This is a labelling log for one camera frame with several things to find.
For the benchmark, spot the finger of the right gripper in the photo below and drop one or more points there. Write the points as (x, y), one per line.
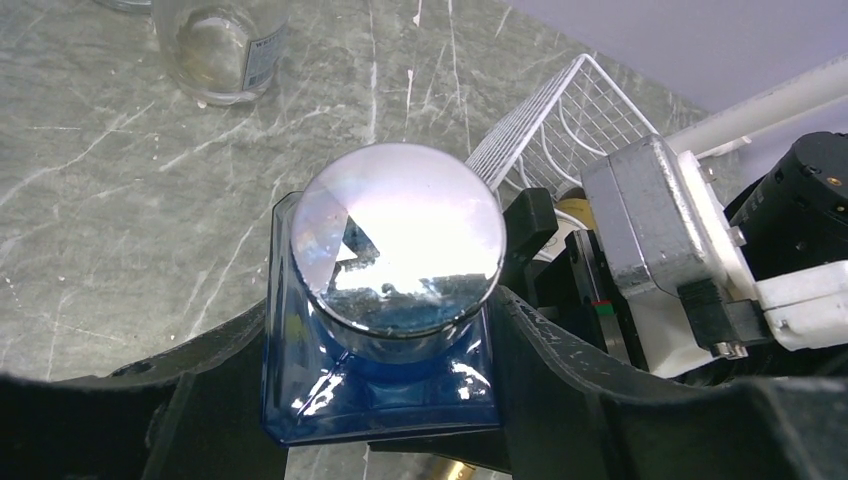
(530, 223)

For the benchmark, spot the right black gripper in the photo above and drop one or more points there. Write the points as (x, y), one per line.
(795, 216)

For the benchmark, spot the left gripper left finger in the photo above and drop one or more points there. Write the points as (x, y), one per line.
(191, 412)

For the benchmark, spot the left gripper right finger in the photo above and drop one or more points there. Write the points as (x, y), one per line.
(570, 411)

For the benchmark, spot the dark bottle with gold foil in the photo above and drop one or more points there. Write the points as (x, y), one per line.
(440, 468)

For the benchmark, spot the blue plastic bottle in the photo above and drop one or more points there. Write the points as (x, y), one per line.
(380, 272)

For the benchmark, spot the clear bottle with orange label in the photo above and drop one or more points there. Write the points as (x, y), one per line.
(221, 52)

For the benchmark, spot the white pvc pipe frame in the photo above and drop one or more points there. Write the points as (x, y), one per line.
(791, 100)

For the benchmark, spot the white wire wine rack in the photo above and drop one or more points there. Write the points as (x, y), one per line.
(578, 116)

